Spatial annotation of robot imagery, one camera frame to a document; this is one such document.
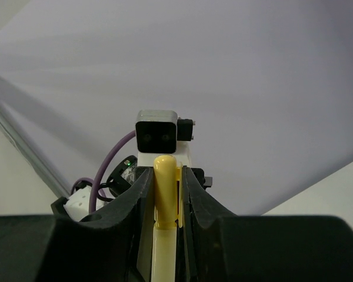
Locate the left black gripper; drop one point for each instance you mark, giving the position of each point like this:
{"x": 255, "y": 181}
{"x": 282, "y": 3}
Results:
{"x": 204, "y": 181}

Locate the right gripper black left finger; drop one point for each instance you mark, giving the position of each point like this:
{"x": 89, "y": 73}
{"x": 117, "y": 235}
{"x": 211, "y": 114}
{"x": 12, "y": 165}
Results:
{"x": 111, "y": 244}

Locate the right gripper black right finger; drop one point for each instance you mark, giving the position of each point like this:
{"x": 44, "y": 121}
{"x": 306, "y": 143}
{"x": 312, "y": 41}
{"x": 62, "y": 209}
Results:
{"x": 218, "y": 245}

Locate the yellow highlighter cap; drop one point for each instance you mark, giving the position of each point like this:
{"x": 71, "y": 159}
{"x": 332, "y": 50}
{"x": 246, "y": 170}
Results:
{"x": 167, "y": 193}

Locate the yellow highlighter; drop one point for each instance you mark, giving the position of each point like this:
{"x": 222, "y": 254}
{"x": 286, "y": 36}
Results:
{"x": 164, "y": 252}

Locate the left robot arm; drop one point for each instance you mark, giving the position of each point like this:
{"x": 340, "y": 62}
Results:
{"x": 76, "y": 206}

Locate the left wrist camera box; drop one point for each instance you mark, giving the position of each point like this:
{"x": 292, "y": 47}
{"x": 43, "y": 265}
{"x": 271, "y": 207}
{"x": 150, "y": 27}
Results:
{"x": 159, "y": 131}

